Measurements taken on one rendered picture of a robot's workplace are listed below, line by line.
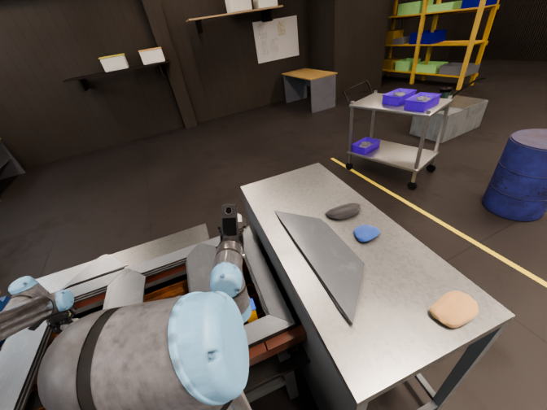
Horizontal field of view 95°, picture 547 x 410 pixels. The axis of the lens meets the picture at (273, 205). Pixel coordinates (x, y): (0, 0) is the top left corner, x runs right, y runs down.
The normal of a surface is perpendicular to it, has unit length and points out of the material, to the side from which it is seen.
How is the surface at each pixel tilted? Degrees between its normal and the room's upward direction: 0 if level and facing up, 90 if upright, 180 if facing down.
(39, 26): 90
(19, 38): 90
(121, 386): 52
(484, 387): 0
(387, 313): 0
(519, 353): 0
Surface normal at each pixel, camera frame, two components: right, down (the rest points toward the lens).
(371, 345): -0.14, -0.80
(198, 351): -0.01, -0.37
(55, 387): -0.26, -0.13
